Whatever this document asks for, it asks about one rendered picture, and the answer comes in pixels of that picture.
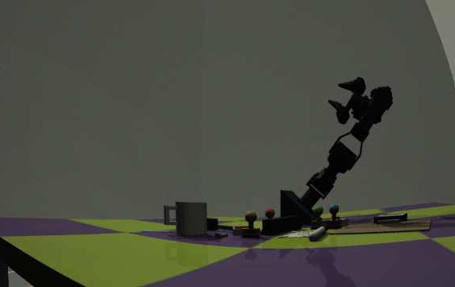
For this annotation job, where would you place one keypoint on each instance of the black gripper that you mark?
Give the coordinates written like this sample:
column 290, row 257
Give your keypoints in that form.
column 357, row 101

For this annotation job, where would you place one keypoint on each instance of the dark grey mug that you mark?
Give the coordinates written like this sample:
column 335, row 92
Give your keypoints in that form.
column 190, row 218

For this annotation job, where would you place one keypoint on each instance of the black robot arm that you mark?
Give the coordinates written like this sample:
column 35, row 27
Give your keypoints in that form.
column 341, row 158

